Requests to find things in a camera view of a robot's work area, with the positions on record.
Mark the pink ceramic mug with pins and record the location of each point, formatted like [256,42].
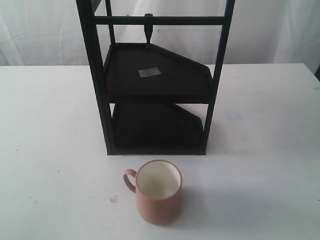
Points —
[157,186]

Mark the black metal shelf rack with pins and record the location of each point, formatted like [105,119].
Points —
[166,114]

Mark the grey tape patch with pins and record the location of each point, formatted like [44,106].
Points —
[150,72]

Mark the white backdrop curtain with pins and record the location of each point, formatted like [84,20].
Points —
[48,32]

